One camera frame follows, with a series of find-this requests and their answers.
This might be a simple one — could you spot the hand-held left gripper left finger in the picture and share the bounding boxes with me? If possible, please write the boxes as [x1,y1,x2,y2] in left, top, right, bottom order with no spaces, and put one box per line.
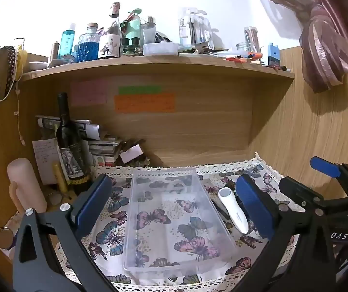
[11,174,117,292]

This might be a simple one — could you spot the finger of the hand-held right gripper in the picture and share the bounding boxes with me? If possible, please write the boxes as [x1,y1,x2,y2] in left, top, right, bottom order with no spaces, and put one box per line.
[310,156,348,198]
[279,176,348,216]

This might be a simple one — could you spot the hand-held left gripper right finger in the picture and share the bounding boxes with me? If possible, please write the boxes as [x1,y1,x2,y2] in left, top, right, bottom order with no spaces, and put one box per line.
[235,174,340,292]

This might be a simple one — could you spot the white handheld device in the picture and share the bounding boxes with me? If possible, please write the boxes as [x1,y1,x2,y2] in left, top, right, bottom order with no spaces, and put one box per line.
[217,187,250,235]

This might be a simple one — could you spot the clear plastic tray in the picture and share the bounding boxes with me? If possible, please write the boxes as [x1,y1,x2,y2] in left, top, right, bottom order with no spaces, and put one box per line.
[122,167,238,277]

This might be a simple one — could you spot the butterfly print lace tablecloth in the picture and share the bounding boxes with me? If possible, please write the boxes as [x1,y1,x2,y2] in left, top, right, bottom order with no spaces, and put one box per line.
[57,152,306,292]

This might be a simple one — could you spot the yellow tube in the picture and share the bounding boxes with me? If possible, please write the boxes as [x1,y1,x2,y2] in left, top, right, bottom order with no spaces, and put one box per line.
[52,164,68,193]

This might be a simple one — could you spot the handwritten white paper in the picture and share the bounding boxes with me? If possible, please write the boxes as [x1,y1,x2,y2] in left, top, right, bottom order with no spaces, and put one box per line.
[32,138,60,186]

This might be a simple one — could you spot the pink cylinder candle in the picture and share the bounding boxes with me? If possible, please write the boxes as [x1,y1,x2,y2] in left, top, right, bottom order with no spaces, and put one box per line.
[6,157,47,213]

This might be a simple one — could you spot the dark wine bottle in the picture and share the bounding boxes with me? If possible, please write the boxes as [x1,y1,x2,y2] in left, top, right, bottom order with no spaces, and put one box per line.
[55,93,93,195]

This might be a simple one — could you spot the dark small clutter pile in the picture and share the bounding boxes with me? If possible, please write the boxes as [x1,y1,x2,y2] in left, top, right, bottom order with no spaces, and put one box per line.
[118,138,152,168]

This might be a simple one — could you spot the round metal compact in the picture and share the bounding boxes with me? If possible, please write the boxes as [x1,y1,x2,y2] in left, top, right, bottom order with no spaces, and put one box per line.
[0,228,14,250]

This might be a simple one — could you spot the pink sticky note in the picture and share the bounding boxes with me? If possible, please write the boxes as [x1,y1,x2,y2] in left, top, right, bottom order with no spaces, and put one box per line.
[71,79,108,107]

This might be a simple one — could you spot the orange sticky note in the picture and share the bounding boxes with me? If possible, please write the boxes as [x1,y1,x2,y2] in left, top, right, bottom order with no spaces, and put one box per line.
[114,94,176,114]

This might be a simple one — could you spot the green sticky note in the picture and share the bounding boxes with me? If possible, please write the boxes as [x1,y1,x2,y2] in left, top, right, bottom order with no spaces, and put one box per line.
[118,85,162,95]

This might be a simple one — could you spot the blue pencil sharpener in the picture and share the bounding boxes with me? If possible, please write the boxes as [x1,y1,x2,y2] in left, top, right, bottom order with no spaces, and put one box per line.
[268,43,281,67]

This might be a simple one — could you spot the pink curtain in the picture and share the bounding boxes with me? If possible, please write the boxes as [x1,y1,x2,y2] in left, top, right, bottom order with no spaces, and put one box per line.
[247,0,348,93]

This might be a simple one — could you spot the orange pen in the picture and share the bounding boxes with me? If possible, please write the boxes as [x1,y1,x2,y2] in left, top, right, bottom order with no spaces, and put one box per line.
[223,53,264,64]

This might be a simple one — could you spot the small glass jar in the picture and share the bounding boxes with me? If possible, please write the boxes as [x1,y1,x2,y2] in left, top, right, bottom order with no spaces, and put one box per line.
[236,42,253,54]

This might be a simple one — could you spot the clear cylinder jar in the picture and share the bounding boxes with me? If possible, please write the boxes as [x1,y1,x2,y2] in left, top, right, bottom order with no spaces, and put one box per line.
[243,26,261,52]

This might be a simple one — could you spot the wooden shelf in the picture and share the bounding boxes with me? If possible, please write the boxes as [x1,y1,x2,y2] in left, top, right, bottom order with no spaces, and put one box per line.
[20,55,295,82]

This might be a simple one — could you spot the blue patterned glass bottle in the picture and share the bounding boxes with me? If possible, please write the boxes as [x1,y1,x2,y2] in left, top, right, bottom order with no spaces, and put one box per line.
[77,22,101,63]

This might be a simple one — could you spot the clear bottle with white label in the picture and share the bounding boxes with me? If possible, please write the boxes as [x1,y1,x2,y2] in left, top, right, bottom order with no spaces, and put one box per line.
[98,2,122,60]

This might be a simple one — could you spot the tall blue liquid bottle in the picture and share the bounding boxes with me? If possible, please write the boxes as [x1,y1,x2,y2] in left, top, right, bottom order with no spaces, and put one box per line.
[58,23,77,60]

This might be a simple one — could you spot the white flat case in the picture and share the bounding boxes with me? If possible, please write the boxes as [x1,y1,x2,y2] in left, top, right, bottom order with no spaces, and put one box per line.
[143,43,179,57]

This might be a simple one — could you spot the silver capped bottle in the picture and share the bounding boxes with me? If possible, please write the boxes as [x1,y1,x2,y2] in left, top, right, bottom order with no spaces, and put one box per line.
[140,16,157,46]

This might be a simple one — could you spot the green spray bottle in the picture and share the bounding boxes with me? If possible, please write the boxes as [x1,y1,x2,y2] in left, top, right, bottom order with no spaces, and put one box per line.
[121,8,142,47]

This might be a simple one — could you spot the clear plastic package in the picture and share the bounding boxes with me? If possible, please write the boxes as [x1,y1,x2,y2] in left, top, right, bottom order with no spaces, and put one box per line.
[178,7,214,47]

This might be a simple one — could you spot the patterned lanyard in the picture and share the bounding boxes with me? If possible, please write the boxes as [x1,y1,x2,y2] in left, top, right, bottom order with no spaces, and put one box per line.
[5,46,18,98]

